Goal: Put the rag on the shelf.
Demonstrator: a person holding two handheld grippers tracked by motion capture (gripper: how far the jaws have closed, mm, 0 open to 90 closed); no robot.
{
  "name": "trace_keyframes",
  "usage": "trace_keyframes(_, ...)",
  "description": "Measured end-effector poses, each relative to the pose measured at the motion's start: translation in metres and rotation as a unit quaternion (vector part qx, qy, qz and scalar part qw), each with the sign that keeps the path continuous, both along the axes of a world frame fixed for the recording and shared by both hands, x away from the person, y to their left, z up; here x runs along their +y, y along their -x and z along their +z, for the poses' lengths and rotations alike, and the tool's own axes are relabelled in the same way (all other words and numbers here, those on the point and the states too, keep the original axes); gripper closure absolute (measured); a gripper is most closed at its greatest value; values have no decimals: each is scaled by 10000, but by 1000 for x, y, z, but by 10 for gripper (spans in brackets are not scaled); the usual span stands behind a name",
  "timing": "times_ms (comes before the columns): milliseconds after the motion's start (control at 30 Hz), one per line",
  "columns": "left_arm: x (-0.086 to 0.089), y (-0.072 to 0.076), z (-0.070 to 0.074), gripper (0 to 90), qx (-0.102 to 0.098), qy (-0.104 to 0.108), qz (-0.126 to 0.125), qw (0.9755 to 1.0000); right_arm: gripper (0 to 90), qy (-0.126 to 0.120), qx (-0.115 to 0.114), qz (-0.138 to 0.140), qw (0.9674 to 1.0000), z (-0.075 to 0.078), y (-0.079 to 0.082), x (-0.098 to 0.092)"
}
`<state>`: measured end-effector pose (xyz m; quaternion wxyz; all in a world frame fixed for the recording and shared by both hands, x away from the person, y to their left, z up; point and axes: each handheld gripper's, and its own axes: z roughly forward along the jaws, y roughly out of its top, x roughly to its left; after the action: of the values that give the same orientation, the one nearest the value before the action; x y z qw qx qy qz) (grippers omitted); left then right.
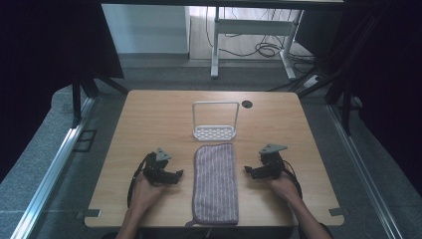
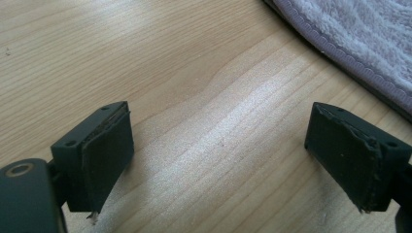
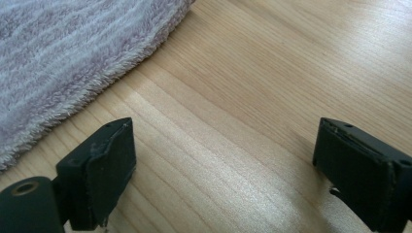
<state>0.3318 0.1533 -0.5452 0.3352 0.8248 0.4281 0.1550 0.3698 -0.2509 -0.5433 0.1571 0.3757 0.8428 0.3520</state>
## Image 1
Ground white power strip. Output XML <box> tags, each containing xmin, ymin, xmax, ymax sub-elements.
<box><xmin>302</xmin><ymin>74</ymin><xmax>323</xmax><ymax>90</ymax></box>

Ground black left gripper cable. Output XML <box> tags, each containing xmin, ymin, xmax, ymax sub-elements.
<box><xmin>126</xmin><ymin>152</ymin><xmax>156</xmax><ymax>209</ymax></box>

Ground person's right hand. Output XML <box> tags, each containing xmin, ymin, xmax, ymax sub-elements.
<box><xmin>267</xmin><ymin>172</ymin><xmax>303</xmax><ymax>207</ymax></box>

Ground white towel rack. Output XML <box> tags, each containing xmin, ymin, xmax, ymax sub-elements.
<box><xmin>191</xmin><ymin>101</ymin><xmax>241</xmax><ymax>142</ymax></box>

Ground person's left hand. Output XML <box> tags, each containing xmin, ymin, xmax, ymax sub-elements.
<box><xmin>130</xmin><ymin>171</ymin><xmax>167</xmax><ymax>213</ymax></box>

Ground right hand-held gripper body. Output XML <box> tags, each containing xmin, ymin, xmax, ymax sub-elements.
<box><xmin>258</xmin><ymin>142</ymin><xmax>289</xmax><ymax>180</ymax></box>

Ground black metal stand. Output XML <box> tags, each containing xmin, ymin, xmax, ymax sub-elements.
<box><xmin>265</xmin><ymin>9</ymin><xmax>364</xmax><ymax>136</ymax></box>
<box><xmin>71</xmin><ymin>71</ymin><xmax>131</xmax><ymax>128</ymax></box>

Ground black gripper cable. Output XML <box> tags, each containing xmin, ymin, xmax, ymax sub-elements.
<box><xmin>126</xmin><ymin>152</ymin><xmax>156</xmax><ymax>209</ymax></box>
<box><xmin>282</xmin><ymin>159</ymin><xmax>304</xmax><ymax>200</ymax></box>

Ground black curtain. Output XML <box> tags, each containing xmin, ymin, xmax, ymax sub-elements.
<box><xmin>295</xmin><ymin>0</ymin><xmax>422</xmax><ymax>197</ymax></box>
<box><xmin>0</xmin><ymin>0</ymin><xmax>125</xmax><ymax>183</ymax></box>

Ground black floor cables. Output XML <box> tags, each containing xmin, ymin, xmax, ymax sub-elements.
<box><xmin>204</xmin><ymin>6</ymin><xmax>317</xmax><ymax>75</ymax></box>

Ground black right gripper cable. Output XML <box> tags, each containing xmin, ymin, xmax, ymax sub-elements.
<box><xmin>282</xmin><ymin>159</ymin><xmax>304</xmax><ymax>200</ymax></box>

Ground aluminium rail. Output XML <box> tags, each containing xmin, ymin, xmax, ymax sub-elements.
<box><xmin>9</xmin><ymin>96</ymin><xmax>98</xmax><ymax>239</ymax></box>
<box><xmin>325</xmin><ymin>103</ymin><xmax>404</xmax><ymax>239</ymax></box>

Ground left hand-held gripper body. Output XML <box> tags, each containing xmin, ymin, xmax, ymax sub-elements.
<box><xmin>142</xmin><ymin>147</ymin><xmax>173</xmax><ymax>187</ymax></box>

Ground white desk frame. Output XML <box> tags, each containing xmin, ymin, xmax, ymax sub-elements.
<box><xmin>210</xmin><ymin>5</ymin><xmax>305</xmax><ymax>82</ymax></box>

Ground purple striped towel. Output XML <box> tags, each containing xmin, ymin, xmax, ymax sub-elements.
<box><xmin>184</xmin><ymin>142</ymin><xmax>240</xmax><ymax>228</ymax></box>

